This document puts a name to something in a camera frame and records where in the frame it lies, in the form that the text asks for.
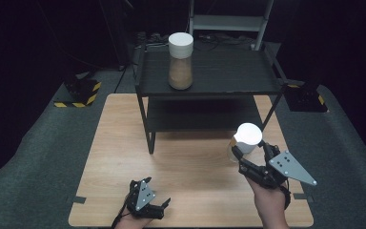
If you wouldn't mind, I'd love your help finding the glass jar of brown powder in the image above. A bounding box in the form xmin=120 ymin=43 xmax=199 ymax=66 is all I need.
xmin=167 ymin=31 xmax=194 ymax=91

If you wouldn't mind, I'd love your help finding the person's left hand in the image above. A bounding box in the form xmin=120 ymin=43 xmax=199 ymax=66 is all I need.
xmin=113 ymin=208 xmax=154 ymax=229

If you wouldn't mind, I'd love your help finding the white metal stand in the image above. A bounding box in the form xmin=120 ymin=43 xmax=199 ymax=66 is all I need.
xmin=188 ymin=0 xmax=275 ymax=52

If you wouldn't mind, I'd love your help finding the hazard-striped stand base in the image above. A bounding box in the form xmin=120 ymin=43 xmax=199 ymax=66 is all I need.
xmin=52 ymin=78 xmax=103 ymax=109
xmin=284 ymin=83 xmax=329 ymax=114

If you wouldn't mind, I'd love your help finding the black metal shelf rack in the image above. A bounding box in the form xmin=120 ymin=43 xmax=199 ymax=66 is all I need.
xmin=134 ymin=41 xmax=289 ymax=156

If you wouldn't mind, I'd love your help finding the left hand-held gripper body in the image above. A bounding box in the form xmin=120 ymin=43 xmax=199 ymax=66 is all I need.
xmin=127 ymin=178 xmax=166 ymax=220

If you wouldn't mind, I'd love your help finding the person's right hand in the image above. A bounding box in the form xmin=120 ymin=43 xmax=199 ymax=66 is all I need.
xmin=246 ymin=176 xmax=292 ymax=221

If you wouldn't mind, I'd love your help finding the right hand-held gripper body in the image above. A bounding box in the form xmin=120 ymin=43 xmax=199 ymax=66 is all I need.
xmin=238 ymin=148 xmax=318 ymax=190

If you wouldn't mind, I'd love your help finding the black cable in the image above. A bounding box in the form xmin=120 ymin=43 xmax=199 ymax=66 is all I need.
xmin=279 ymin=184 xmax=292 ymax=211
xmin=110 ymin=195 xmax=132 ymax=229

